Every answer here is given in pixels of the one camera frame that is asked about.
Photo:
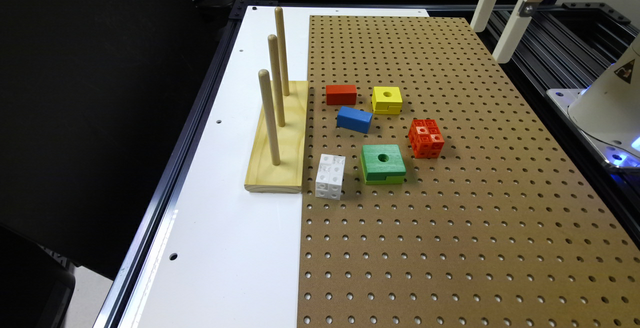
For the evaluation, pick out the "middle wooden peg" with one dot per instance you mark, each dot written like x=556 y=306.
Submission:
x=276 y=80

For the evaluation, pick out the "rear wooden peg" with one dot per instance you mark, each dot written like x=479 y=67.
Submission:
x=280 y=28

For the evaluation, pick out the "narrow blue block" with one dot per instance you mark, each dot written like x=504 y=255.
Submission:
x=354 y=119

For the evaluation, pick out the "green block with hole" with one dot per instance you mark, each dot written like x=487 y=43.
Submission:
x=382 y=164

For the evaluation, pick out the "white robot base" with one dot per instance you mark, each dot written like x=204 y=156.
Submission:
x=606 y=113

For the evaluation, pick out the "brown pegboard sheet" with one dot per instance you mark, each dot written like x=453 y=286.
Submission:
x=501 y=230

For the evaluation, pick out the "orange-red lattice cube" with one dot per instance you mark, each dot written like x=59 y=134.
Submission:
x=425 y=138

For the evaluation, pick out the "white lattice cube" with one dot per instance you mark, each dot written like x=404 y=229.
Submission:
x=329 y=177

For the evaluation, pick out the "wooden peg base board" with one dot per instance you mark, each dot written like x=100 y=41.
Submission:
x=264 y=177

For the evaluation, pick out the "black aluminium frame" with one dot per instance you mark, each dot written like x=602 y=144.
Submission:
x=209 y=253

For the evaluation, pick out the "front wooden peg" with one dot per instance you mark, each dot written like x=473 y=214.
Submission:
x=269 y=115

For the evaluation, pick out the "yellow block with hole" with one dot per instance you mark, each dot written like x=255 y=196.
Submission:
x=386 y=100

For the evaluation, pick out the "red rectangular block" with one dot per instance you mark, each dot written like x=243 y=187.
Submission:
x=341 y=94

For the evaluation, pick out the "wooden peg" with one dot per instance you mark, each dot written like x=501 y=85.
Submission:
x=276 y=80
x=280 y=28
x=269 y=115

